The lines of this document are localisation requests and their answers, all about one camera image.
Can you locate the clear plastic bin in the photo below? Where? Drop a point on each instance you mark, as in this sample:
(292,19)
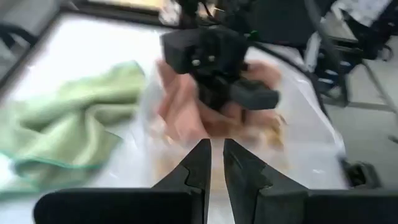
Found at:
(311,149)

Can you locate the yellow towel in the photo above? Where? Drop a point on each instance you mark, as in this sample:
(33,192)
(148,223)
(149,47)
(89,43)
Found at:
(276,137)

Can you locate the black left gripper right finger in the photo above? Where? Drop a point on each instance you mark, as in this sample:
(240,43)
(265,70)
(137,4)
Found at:
(273,205)

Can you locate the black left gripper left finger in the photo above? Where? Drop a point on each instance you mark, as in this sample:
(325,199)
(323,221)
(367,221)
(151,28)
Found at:
(174,205)

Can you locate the orange striped cloth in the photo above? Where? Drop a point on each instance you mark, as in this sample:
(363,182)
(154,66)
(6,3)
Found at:
(180,105)

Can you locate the green towel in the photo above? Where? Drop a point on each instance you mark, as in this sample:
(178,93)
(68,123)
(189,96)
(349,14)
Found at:
(62,130)

